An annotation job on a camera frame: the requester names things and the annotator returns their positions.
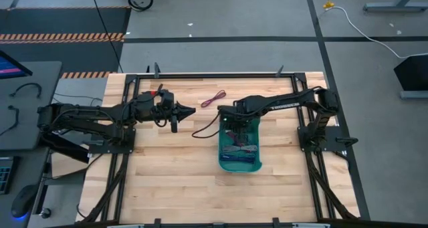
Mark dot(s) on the black mat with orange stripes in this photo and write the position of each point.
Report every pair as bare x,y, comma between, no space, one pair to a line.
67,20

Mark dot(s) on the green plastic bin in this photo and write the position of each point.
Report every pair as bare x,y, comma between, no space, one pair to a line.
223,161

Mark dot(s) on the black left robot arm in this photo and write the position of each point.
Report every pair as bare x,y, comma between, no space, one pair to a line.
83,116

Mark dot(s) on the black box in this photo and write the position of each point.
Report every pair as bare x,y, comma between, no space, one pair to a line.
413,72

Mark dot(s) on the grey desk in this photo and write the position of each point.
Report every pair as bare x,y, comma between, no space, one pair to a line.
33,121

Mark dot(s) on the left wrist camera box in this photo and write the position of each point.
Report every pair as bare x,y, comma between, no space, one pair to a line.
166,99

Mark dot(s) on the black computer mouse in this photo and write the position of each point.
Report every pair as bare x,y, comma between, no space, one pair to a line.
23,201

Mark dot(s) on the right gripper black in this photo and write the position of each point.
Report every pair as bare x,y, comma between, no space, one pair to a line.
244,119

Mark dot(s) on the small black caster wheel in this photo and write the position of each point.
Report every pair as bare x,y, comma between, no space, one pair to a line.
45,213

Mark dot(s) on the computer monitor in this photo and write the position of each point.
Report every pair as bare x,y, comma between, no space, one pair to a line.
10,69

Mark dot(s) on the black keyboard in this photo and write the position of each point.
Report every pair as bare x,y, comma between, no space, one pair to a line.
6,174

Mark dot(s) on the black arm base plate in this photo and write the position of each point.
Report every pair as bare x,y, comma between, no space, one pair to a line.
331,137
112,147

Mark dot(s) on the grey metal table leg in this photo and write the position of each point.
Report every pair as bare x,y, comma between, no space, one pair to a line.
414,94
394,6

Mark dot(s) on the black aluminium table frame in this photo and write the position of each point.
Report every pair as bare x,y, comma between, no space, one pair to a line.
214,76

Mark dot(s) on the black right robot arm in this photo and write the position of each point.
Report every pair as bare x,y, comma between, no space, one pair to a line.
284,104

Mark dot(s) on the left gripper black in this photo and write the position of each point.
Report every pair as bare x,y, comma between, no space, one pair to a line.
174,114

